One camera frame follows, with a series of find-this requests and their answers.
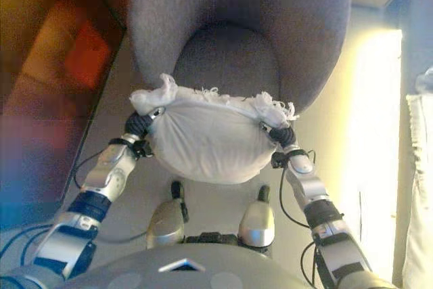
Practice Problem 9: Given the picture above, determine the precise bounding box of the grey fabric armchair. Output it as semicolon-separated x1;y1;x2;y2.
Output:
127;0;352;117

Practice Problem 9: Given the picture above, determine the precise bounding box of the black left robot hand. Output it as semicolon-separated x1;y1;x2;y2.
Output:
124;106;166;139

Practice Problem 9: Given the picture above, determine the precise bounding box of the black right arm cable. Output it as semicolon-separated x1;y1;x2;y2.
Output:
279;148;321;285

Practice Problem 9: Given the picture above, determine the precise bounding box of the grey robot torso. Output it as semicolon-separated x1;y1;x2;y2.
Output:
59;245;307;289

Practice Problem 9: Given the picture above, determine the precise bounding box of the white fringed cushion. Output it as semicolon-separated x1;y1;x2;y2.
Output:
129;72;301;185

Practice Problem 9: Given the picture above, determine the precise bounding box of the silver left robot leg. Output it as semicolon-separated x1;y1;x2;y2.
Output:
145;180;189;249

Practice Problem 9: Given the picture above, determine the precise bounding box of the black robot pelvis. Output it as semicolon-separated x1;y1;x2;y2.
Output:
184;231;240;246

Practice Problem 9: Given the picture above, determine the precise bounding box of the reddish brown wooden cabinet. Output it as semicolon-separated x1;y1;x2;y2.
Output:
0;0;128;225

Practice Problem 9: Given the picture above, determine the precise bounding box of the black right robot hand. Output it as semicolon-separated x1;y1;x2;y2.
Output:
258;121;298;147

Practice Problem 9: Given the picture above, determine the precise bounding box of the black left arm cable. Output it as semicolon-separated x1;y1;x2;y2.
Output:
72;152;109;192

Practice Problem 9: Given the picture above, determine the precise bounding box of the silver right robot leg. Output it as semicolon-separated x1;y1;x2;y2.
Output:
236;184;275;252

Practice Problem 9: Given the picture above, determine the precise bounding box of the silver robot leg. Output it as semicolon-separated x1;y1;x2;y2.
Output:
236;184;275;252
145;180;189;249

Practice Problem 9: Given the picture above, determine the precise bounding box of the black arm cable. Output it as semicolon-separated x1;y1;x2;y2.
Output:
72;152;109;192
279;148;321;285

